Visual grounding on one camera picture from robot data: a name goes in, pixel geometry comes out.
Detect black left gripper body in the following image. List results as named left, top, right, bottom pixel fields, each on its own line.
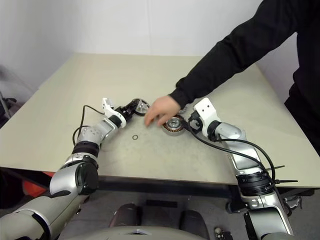
left=114, top=99, right=138, bottom=120

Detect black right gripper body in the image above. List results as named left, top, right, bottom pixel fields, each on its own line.
left=186, top=110, right=205, bottom=136

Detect person's bare hand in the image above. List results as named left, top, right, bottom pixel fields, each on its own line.
left=144, top=95, right=181, bottom=127

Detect person's black sleeved arm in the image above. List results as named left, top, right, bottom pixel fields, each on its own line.
left=167, top=0, right=320, bottom=110

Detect small dark floor parts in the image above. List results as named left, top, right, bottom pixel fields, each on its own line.
left=214, top=225, right=234, bottom=240

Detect grey robot torso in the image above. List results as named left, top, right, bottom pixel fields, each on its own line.
left=56, top=225, right=209, bottom=240

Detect dark clutter beside table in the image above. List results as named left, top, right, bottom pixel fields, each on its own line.
left=0, top=64, right=19, bottom=127

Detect red object under table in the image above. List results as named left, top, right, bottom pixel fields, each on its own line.
left=21, top=179, right=49, bottom=199

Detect grey caster wheel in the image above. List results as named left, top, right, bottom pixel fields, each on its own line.
left=283, top=194, right=304, bottom=211

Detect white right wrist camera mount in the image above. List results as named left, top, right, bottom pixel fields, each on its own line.
left=193, top=97, right=221, bottom=137

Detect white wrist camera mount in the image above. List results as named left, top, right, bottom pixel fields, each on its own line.
left=101, top=97, right=127, bottom=129
left=193, top=97, right=221, bottom=137

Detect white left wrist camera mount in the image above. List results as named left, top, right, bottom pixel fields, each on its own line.
left=101, top=97, right=127, bottom=129

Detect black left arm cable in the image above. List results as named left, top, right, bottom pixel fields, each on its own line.
left=72, top=104, right=107, bottom=146

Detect black table frame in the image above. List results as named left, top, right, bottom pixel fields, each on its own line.
left=0, top=166, right=316, bottom=214

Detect black cable tie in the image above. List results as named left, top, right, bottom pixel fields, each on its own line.
left=274, top=178, right=299, bottom=186
left=264, top=164, right=286, bottom=173

